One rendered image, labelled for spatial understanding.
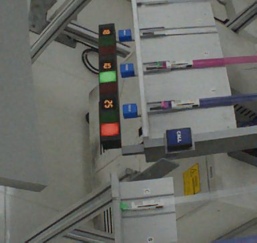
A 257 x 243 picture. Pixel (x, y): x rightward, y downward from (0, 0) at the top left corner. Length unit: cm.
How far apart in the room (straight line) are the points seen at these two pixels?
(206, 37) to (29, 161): 53
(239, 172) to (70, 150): 73
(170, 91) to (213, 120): 12
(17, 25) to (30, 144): 32
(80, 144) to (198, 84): 90
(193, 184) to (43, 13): 113
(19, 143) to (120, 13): 162
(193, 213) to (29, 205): 60
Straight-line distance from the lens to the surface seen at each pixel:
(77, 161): 214
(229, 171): 161
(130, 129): 193
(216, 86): 136
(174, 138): 123
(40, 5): 248
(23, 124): 127
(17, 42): 139
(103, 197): 137
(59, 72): 232
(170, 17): 150
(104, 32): 150
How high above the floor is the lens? 153
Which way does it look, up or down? 39 degrees down
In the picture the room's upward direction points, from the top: 50 degrees clockwise
